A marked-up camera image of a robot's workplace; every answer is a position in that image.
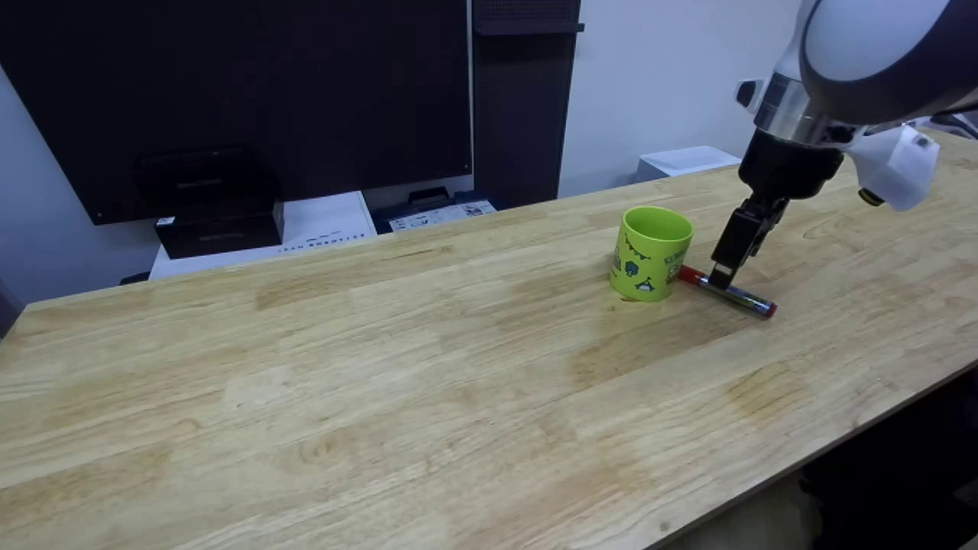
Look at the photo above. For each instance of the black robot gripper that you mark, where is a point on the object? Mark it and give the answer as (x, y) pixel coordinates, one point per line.
(786, 168)

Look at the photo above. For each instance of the red capped black marker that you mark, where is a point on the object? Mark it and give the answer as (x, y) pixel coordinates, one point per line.
(743, 300)

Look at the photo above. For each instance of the lime green printed mug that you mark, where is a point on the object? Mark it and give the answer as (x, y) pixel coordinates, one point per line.
(649, 255)

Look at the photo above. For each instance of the white plastic bin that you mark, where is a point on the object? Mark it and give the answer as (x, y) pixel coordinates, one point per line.
(687, 159)

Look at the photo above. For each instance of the narrow dark tall panel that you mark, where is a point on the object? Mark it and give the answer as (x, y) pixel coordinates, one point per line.
(525, 103)

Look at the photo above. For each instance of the white box with print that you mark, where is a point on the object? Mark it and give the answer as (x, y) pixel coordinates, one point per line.
(325, 218)

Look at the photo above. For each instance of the large black panel screen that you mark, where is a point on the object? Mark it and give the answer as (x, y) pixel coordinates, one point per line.
(232, 91)

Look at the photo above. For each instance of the black box device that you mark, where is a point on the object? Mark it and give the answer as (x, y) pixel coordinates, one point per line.
(209, 203)

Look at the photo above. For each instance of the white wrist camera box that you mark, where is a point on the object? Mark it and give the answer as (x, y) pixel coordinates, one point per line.
(896, 162)

